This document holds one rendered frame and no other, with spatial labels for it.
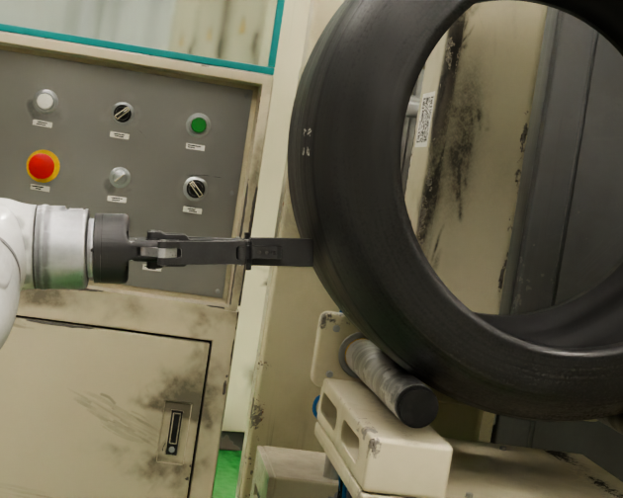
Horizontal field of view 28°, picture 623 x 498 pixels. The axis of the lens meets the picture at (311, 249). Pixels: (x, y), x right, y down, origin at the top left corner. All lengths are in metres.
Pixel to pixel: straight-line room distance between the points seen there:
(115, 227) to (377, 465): 0.37
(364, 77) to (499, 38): 0.44
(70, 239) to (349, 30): 0.36
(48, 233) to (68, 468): 0.75
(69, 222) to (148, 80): 0.70
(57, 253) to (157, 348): 0.67
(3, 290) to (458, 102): 0.72
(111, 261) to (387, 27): 0.37
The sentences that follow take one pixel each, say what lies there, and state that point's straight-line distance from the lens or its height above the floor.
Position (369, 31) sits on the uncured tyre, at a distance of 1.28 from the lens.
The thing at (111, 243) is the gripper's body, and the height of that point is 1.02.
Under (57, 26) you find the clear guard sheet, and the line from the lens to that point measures 1.98.
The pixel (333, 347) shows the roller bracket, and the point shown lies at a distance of 1.61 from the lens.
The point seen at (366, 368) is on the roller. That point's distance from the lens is 1.47.
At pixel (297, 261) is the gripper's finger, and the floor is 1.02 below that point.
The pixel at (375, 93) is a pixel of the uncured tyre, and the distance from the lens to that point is 1.26.
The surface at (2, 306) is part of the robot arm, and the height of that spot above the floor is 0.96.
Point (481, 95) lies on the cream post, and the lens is 1.66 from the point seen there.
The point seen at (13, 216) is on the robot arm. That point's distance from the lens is 1.31.
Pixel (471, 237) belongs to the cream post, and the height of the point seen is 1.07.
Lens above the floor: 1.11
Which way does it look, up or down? 3 degrees down
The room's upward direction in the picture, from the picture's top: 9 degrees clockwise
